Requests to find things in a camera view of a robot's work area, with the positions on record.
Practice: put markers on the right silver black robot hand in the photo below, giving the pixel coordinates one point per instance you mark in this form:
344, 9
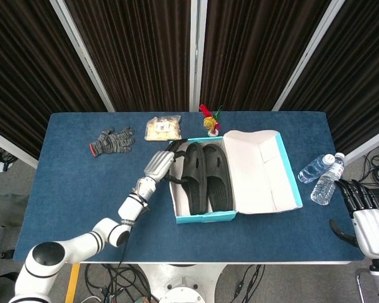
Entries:
374, 230

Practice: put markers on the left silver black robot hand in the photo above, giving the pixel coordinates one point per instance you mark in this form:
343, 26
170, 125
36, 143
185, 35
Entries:
158, 165

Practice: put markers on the black rubber slipper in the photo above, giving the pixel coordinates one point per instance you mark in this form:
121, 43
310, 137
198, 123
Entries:
194, 195
219, 189

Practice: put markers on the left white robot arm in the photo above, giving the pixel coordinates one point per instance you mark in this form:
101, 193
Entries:
82, 243

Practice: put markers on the light blue shoe box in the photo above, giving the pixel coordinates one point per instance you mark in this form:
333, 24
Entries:
259, 176

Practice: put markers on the clear bag of snacks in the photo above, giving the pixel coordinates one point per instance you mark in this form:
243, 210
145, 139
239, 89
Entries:
162, 129

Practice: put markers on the grey knitted work glove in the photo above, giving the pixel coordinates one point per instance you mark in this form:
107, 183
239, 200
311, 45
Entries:
113, 143

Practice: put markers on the clear plastic water bottle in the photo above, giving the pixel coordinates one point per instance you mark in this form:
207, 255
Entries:
312, 170
325, 186

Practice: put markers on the blue table cloth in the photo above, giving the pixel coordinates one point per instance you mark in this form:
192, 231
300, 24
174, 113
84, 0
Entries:
75, 189

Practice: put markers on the dark corrugated partition panel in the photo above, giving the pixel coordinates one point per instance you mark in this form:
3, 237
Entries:
256, 53
139, 53
357, 79
25, 79

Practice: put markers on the yellow floor tape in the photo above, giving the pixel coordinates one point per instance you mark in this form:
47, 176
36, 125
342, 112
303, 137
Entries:
72, 284

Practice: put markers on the white partition frame post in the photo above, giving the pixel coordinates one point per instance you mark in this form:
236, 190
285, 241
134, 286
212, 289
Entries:
82, 53
197, 53
9, 145
306, 60
369, 145

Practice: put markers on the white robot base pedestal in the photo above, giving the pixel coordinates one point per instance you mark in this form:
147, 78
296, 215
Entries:
183, 281

